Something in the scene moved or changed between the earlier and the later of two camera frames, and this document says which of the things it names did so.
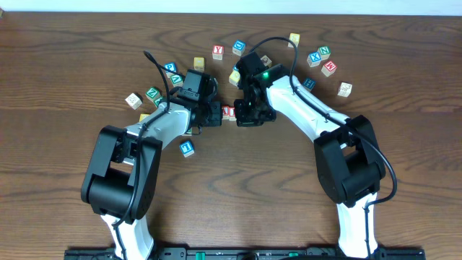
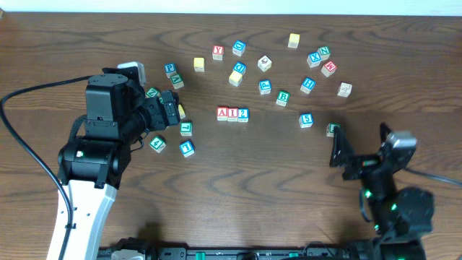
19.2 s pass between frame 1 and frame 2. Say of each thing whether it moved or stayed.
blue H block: stayed
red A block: stayed
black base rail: stayed
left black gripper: moved
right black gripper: moved
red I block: stayed
